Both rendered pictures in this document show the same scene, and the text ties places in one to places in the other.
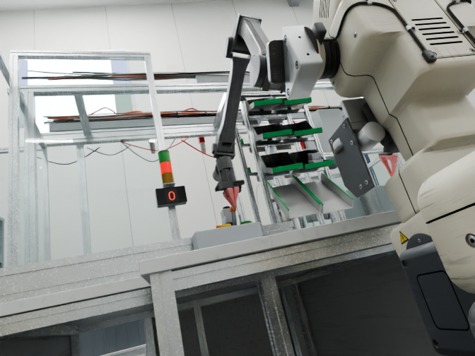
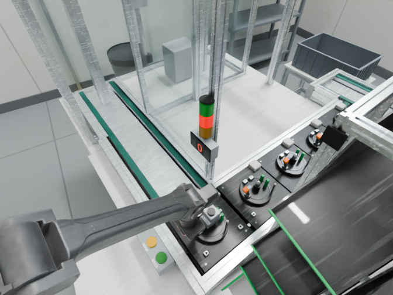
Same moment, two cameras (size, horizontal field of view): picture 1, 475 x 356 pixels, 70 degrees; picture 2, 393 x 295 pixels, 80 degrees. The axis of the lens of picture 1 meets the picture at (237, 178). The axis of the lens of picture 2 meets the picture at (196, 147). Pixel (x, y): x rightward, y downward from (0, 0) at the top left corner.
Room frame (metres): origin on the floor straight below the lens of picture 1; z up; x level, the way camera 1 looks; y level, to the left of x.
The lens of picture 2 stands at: (1.13, -0.27, 1.86)
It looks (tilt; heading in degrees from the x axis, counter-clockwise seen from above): 49 degrees down; 73
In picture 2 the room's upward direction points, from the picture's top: straight up
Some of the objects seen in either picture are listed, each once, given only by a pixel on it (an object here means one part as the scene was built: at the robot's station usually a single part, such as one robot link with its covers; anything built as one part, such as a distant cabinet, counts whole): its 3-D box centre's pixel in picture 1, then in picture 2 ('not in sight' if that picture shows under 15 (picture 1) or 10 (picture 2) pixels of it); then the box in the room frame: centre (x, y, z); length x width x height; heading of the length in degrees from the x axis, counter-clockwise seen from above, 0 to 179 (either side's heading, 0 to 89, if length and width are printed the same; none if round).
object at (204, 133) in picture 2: (167, 179); (205, 129); (1.33, 0.29, 1.29); 0.05 x 0.05 x 0.05
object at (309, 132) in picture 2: not in sight; (324, 136); (1.99, 0.33, 1.01); 0.24 x 0.24 x 0.13; 20
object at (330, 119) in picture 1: (340, 167); not in sight; (2.39, -0.76, 1.50); 0.38 x 0.21 x 0.88; 20
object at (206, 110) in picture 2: (164, 158); (206, 106); (1.33, 0.29, 1.39); 0.05 x 0.05 x 0.05
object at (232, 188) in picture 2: not in sight; (257, 186); (1.53, 0.16, 1.01); 0.24 x 0.24 x 0.13; 20
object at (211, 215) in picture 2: (227, 216); (213, 213); (1.30, 0.07, 1.06); 0.08 x 0.04 x 0.07; 20
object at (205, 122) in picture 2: (166, 169); (206, 118); (1.33, 0.29, 1.34); 0.05 x 0.05 x 0.05
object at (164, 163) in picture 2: not in sight; (174, 179); (1.21, 0.36, 0.91); 0.84 x 0.28 x 0.10; 110
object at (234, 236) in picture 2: not in sight; (209, 226); (1.29, 0.07, 0.96); 0.24 x 0.24 x 0.02; 20
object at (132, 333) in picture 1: (106, 337); (333, 60); (3.00, 1.36, 0.73); 0.62 x 0.42 x 0.23; 110
